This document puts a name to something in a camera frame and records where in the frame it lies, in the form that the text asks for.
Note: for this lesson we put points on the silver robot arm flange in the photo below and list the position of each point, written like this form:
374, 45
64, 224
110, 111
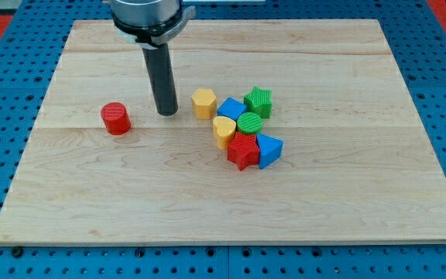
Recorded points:
150, 23

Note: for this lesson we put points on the red star block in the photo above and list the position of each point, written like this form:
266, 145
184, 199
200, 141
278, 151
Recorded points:
244, 150

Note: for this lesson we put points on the yellow hexagon block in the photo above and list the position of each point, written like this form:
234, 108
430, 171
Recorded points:
204, 103

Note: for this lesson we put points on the green star block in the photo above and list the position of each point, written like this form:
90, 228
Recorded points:
259, 101

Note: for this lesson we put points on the yellow heart block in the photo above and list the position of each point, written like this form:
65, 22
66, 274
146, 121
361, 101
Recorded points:
224, 130

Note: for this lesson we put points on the green cylinder block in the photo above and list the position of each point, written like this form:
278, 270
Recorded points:
249, 123

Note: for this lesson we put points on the blue cube block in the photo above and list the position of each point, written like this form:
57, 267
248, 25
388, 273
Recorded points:
231, 108

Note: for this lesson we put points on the blue triangle block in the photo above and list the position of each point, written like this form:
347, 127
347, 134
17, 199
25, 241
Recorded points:
270, 149

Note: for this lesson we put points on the light wooden board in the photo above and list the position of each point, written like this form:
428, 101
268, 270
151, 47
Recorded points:
357, 167

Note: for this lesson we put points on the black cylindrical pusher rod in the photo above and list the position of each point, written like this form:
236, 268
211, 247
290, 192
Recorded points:
159, 68

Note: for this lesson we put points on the red cylinder block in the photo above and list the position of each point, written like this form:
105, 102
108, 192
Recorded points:
115, 118

